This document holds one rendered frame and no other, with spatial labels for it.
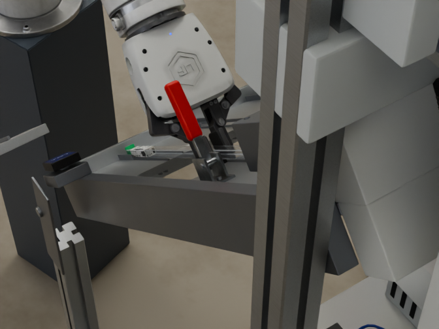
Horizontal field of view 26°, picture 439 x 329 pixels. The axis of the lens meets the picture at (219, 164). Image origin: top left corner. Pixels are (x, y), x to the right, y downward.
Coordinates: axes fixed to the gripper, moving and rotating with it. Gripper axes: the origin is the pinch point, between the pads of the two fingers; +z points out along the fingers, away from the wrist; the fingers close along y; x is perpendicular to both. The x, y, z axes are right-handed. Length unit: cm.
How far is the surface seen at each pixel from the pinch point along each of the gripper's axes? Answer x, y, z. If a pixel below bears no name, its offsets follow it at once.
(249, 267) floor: 98, 35, 27
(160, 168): 12.9, -2.5, -0.8
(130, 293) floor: 104, 9, 20
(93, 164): 31.3, -5.1, -5.6
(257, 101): 26.8, 20.0, -3.8
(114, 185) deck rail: 8.1, -10.0, -1.3
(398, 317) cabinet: 16.0, 20.1, 31.5
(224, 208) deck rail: -21.3, -9.9, 5.1
